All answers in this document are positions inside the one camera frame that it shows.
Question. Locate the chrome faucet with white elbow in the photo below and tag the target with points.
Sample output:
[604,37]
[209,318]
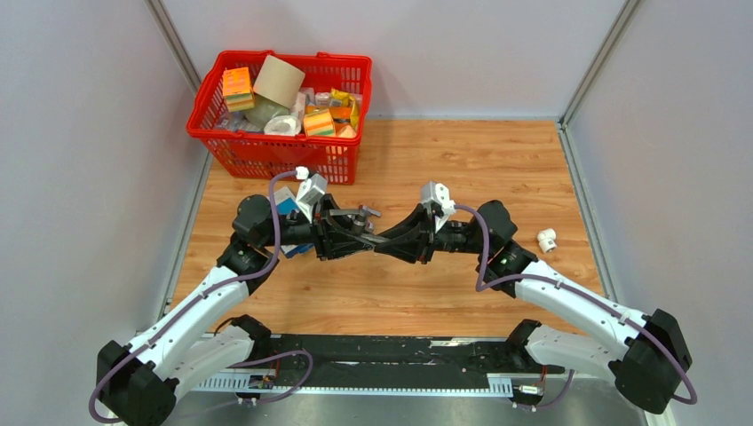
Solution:
[361,219]

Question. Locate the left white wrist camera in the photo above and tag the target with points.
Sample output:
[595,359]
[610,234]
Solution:
[312,188]

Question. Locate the orange striped sponge block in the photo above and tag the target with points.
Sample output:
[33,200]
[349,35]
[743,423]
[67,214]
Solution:
[319,123]

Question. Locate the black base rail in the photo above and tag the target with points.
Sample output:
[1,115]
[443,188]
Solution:
[371,362]

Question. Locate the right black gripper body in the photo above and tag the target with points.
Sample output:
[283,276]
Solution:
[426,240]

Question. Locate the blue razor package box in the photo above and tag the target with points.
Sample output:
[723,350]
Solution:
[285,201]

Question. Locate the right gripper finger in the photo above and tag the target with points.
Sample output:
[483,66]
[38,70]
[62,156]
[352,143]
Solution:
[411,227]
[406,251]

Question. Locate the dark grey metal faucet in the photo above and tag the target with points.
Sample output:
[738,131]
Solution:
[372,237]

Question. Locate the yellow snack packet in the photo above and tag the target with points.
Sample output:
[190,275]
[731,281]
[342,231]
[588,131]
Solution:
[344,108]

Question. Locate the white tape roll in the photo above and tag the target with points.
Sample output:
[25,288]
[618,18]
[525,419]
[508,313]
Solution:
[283,125]

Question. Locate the red plastic shopping basket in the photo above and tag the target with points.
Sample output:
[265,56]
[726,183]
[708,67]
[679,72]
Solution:
[257,155]

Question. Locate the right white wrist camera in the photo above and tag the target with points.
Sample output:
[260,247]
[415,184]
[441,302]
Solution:
[437,203]

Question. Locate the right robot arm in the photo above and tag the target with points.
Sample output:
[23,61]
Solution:
[644,355]

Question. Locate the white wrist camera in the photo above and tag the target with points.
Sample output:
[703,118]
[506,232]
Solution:
[437,203]
[312,188]

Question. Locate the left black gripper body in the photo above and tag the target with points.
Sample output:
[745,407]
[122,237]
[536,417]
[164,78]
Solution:
[321,229]

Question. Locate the pale green tape roll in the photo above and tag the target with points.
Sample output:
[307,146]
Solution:
[264,111]

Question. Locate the brown cardboard tape roll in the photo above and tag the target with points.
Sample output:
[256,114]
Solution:
[278,81]

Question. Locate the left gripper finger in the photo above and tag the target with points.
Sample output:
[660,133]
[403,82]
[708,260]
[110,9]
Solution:
[342,217]
[339,248]

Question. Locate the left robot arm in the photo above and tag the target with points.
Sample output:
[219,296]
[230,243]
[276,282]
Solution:
[140,382]

